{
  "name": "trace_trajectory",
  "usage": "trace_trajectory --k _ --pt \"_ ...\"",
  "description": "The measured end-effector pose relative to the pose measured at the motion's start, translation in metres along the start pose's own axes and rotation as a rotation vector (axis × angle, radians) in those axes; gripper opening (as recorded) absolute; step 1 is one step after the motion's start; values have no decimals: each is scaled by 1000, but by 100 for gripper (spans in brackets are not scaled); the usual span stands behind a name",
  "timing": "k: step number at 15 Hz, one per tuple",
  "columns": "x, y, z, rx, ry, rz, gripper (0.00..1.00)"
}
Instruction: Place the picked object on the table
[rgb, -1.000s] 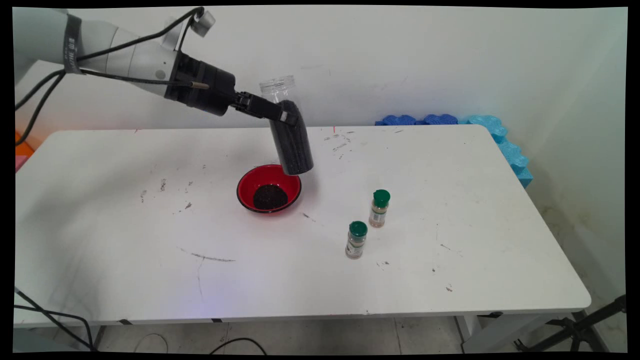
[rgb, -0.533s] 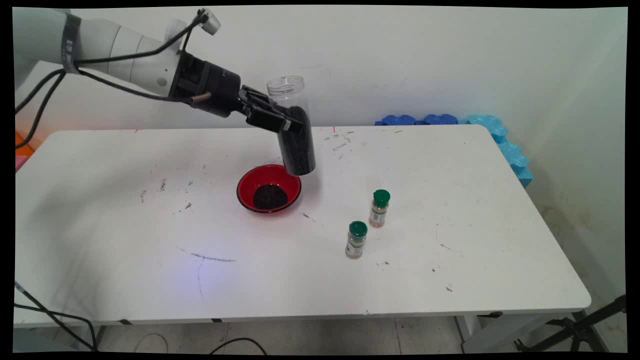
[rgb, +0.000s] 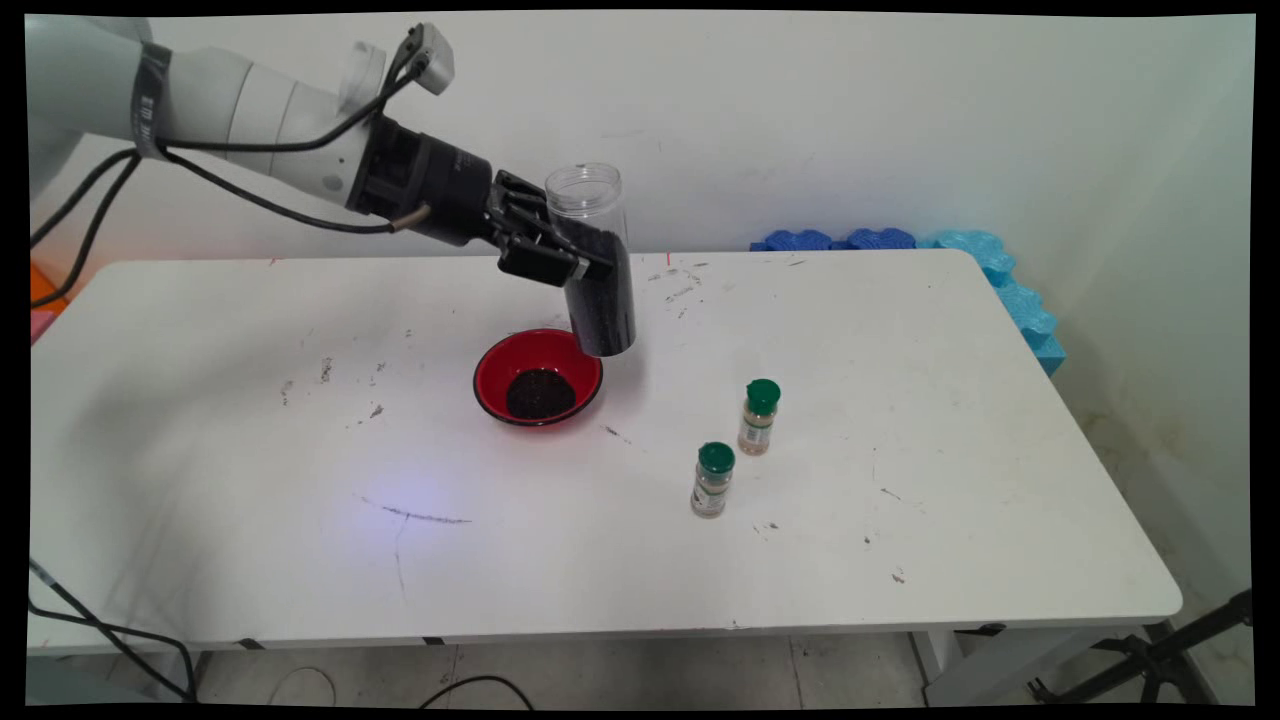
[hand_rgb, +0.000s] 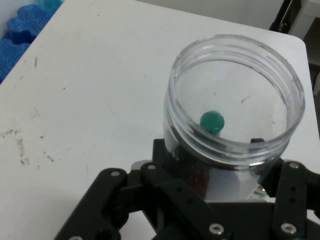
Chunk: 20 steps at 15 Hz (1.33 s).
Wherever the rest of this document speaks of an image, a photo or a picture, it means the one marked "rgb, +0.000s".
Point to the green-capped spice bottle orange powder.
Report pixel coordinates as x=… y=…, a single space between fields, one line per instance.
x=759 y=420

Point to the pile of black grains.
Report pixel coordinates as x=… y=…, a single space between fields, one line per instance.
x=540 y=395

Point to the dark blue foam mat piece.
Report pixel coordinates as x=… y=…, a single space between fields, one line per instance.
x=882 y=239
x=797 y=241

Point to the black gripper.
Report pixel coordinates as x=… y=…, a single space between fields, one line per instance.
x=440 y=190

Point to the red bowl with black rim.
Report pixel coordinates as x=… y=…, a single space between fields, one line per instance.
x=500 y=375

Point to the orange foam block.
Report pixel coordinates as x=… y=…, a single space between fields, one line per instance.
x=45 y=290

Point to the light blue foam mat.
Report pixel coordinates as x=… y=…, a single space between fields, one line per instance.
x=1015 y=290

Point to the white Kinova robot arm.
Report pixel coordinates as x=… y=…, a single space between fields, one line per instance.
x=250 y=110

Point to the black tripod stand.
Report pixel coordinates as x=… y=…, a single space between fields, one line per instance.
x=1160 y=655

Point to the green-capped spice bottle grey powder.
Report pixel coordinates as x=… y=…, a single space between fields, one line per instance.
x=712 y=485

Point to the pink foam block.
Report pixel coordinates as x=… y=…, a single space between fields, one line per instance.
x=42 y=325

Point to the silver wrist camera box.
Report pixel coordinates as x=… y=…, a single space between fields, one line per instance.
x=435 y=65

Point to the clear jar of black grains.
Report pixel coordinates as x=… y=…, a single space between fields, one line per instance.
x=600 y=310

